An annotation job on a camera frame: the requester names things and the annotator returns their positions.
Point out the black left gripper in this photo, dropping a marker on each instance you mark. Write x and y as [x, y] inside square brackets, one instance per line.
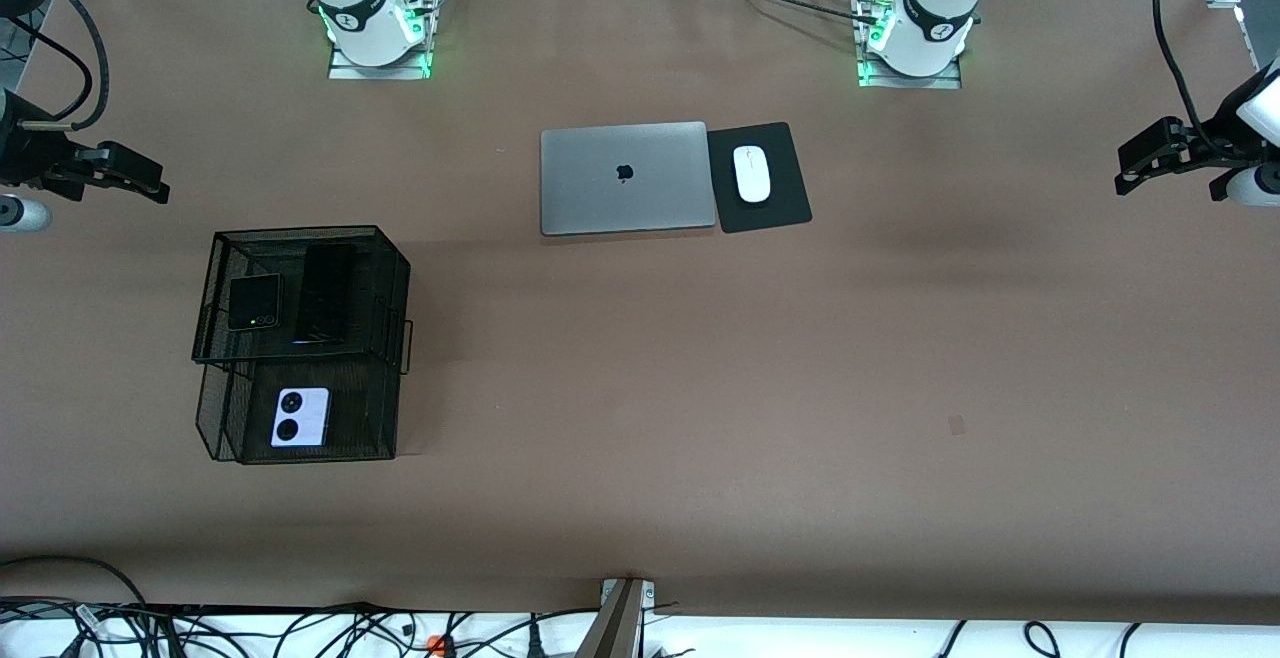
[1214, 136]

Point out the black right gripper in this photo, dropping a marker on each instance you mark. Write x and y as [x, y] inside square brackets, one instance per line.
[22, 150]

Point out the small black flip phone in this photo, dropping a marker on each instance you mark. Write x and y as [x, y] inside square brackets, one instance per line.
[254, 301]

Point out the long black smartphone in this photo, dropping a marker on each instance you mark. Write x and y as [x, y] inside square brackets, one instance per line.
[325, 293]

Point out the lavender flip phone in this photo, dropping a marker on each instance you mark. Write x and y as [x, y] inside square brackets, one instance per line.
[300, 418]

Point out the black mouse pad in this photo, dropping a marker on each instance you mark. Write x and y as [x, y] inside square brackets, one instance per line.
[780, 208]

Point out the white computer mouse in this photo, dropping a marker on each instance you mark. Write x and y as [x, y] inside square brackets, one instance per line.
[752, 173]

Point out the grey closed laptop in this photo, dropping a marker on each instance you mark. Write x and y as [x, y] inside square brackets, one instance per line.
[660, 178]

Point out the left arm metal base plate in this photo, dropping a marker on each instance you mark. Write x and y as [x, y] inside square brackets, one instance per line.
[950, 83]

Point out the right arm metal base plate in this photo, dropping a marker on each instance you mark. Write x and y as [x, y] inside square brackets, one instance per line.
[345, 71]

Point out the grey metal camera post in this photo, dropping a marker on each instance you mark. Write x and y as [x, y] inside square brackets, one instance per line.
[615, 628]

